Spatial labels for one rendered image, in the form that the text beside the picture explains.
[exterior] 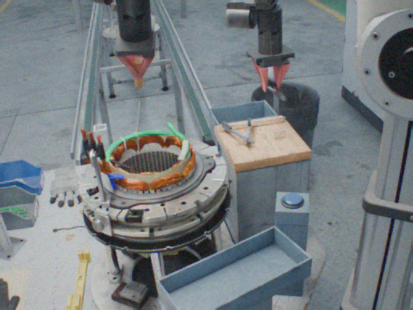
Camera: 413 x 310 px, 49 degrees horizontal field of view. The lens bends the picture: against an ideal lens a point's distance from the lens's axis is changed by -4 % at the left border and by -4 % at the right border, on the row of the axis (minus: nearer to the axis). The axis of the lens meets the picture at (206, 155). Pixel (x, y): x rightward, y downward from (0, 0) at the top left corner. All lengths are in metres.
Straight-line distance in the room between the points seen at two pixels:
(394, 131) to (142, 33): 0.44
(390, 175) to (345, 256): 1.68
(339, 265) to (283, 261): 1.50
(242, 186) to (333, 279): 1.26
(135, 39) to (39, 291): 0.71
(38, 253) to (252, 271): 0.71
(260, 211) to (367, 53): 0.65
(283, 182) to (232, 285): 0.39
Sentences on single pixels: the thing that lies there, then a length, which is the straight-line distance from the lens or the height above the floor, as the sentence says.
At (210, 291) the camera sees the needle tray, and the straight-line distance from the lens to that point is 0.83.
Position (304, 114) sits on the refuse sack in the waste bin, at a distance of 2.55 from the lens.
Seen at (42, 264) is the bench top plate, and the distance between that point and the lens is 1.34.
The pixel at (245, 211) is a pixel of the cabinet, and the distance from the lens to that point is 1.17.
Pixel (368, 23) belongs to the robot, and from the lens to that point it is 0.63.
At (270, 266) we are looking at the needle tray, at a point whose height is 1.02.
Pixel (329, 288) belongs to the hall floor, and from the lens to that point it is 2.26.
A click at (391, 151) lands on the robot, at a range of 0.75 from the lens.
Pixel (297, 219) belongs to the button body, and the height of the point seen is 1.01.
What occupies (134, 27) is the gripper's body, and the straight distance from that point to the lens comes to 0.81.
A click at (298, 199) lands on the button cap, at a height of 1.04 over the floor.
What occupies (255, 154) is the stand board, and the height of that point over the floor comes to 1.07.
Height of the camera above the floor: 1.64
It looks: 31 degrees down
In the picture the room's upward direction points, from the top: 4 degrees counter-clockwise
